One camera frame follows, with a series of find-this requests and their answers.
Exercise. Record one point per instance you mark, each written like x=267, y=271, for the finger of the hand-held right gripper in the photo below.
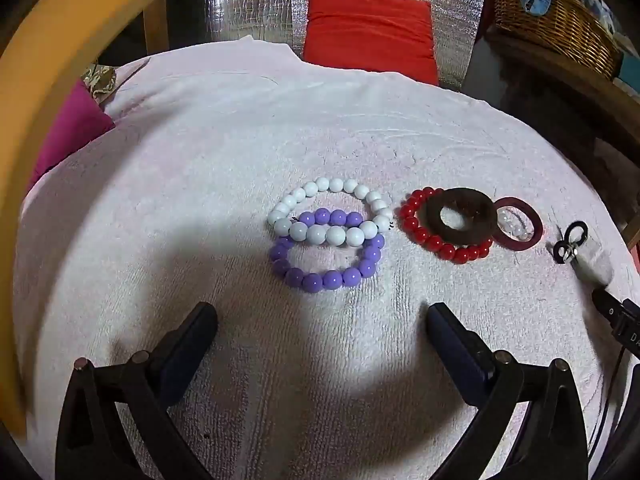
x=566, y=247

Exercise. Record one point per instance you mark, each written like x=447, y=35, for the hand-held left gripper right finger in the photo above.
x=457, y=355

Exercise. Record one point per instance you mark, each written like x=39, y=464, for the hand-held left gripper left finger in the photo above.
x=189, y=357

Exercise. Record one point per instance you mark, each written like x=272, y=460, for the maroon bangle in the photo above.
x=535, y=227

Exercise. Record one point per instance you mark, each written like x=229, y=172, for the dark wooden shelf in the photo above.
x=565, y=85

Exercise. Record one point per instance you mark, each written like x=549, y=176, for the white terry towel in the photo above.
x=210, y=170

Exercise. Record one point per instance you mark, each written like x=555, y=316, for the wicker basket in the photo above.
x=560, y=22

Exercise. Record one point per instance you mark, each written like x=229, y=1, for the magenta cushion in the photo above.
x=70, y=130

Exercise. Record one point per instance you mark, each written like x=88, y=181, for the beige patterned cloth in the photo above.
x=100, y=82

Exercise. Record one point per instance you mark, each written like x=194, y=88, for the red cushion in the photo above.
x=370, y=35

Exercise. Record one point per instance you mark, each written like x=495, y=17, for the yellow wooden chair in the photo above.
x=45, y=60

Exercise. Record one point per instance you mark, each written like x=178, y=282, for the silver foil mat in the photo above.
x=250, y=0

